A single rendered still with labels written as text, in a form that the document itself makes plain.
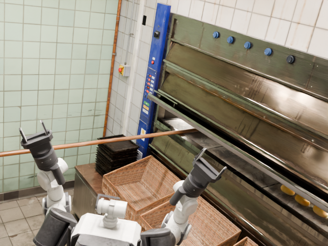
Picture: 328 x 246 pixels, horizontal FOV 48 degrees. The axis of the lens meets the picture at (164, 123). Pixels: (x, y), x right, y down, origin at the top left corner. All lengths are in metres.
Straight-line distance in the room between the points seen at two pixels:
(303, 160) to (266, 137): 0.28
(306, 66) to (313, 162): 0.54
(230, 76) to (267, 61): 0.32
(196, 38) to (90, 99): 1.53
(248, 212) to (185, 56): 1.26
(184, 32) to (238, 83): 0.71
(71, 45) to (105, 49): 0.36
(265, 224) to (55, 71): 2.34
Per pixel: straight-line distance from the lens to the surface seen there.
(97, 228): 1.55
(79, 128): 4.03
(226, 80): 2.60
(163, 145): 3.23
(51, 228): 1.58
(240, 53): 2.54
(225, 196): 2.73
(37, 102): 3.75
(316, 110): 2.21
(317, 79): 2.20
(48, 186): 1.66
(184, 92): 2.96
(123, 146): 3.35
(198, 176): 1.49
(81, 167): 3.59
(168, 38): 3.13
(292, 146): 2.31
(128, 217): 2.94
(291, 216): 2.41
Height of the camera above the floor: 2.36
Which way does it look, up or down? 21 degrees down
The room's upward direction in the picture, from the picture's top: 10 degrees clockwise
